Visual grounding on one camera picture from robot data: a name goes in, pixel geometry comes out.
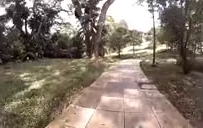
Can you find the large forked tree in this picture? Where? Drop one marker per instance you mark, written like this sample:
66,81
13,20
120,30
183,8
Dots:
97,38

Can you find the small round tree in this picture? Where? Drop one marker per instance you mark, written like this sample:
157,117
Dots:
134,38
119,40

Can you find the grey paved path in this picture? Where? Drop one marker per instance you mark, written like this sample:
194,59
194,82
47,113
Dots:
122,100

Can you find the sunlit grass slope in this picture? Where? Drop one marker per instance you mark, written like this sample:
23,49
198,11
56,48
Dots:
144,49

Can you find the thin tall tree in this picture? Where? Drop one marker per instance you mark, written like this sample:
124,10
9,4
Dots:
153,40

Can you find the grass with leaf litter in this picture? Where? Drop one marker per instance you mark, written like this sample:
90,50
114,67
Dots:
29,86

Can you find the wood of dark trees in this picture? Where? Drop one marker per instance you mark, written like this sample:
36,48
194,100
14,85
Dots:
22,36

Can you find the dark leafy tree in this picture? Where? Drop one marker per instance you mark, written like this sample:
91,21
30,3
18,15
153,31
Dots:
185,58

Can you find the leaf-strewn ground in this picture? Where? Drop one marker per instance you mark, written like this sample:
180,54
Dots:
184,88

